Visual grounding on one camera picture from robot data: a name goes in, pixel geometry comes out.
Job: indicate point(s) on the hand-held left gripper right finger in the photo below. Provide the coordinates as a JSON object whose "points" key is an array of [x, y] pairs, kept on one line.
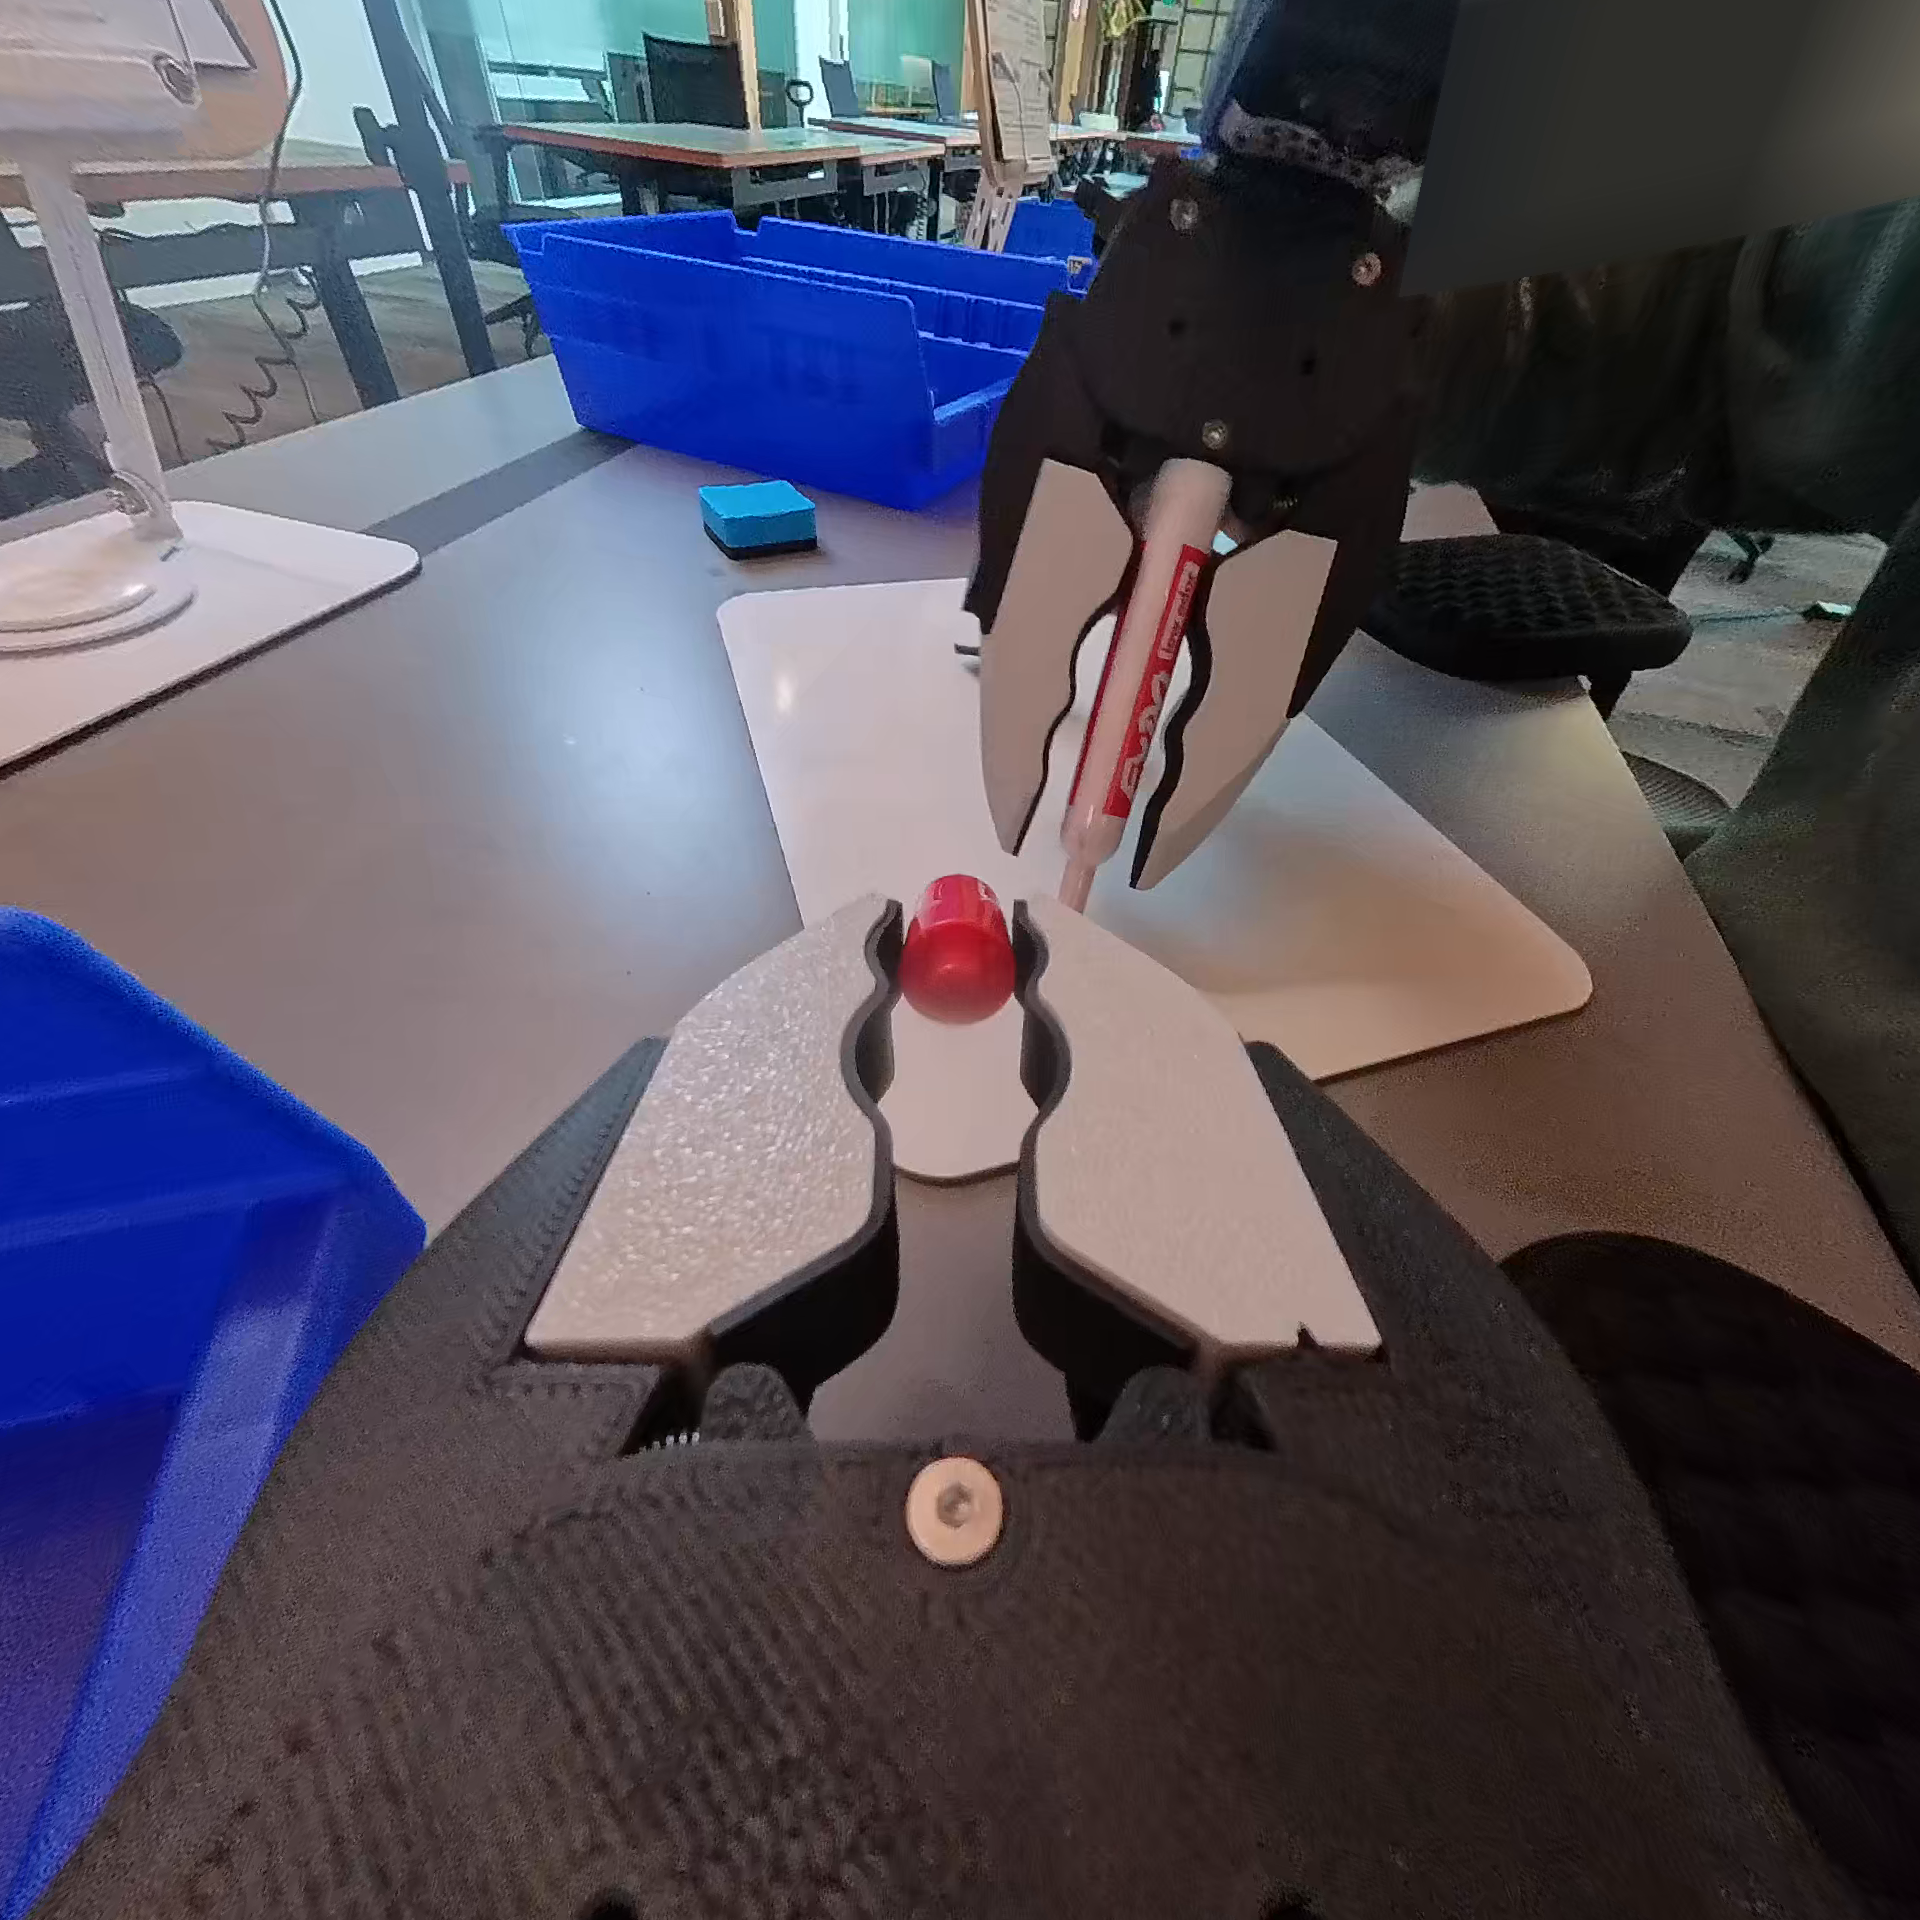
{"points": [[1200, 1187]]}

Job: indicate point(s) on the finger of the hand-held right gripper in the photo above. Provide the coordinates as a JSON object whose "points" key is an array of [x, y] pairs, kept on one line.
{"points": [[1261, 675], [1051, 631]]}

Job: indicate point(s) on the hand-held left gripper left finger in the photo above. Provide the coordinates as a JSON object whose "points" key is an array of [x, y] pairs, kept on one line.
{"points": [[721, 1187]]}

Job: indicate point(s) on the red whiteboard marker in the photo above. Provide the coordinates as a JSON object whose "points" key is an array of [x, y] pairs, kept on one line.
{"points": [[1142, 661]]}

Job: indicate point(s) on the blue whiteboard eraser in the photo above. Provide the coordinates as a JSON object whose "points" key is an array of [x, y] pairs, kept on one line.
{"points": [[759, 517]]}

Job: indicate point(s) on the red marker cap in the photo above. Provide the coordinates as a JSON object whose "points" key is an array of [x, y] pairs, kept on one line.
{"points": [[961, 950]]}

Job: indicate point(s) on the blue open-front storage bin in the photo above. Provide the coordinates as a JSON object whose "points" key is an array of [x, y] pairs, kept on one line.
{"points": [[151, 1382]]}

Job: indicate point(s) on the small blue storage bin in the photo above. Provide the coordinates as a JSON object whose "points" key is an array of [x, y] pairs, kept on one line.
{"points": [[1051, 229]]}

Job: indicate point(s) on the black mesh chair armrest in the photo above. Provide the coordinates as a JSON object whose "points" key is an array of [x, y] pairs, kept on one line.
{"points": [[1533, 603], [1773, 1563]]}

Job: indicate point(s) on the wooden desk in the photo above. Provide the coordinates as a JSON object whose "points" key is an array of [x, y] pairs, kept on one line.
{"points": [[721, 152]]}

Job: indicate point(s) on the person's green sweatshirt torso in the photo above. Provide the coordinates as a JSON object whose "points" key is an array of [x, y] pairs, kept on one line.
{"points": [[1832, 902]]}

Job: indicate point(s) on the black metal table leg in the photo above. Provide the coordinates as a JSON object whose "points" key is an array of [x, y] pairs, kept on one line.
{"points": [[422, 152]]}

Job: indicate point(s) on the black office chair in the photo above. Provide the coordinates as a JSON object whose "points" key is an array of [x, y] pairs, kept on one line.
{"points": [[75, 347]]}

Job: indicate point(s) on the white paper sign board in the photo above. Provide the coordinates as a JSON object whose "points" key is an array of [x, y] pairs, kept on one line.
{"points": [[122, 60]]}

